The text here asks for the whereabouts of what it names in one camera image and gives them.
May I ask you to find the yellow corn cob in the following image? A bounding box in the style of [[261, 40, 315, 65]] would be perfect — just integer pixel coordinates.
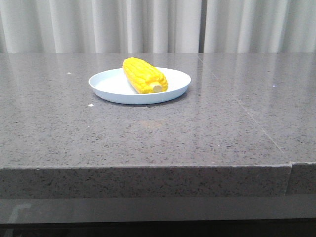
[[122, 57, 168, 94]]

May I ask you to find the light blue round plate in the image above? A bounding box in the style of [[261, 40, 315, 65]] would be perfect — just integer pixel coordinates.
[[89, 67, 191, 105]]

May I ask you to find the white pleated curtain right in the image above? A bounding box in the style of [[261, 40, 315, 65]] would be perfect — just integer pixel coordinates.
[[199, 0, 316, 53]]

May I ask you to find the white pleated curtain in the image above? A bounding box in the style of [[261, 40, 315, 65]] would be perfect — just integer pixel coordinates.
[[0, 0, 205, 53], [199, 0, 316, 53]]

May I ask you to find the white pleated curtain left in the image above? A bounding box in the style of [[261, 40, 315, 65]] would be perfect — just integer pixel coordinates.
[[0, 0, 205, 53]]

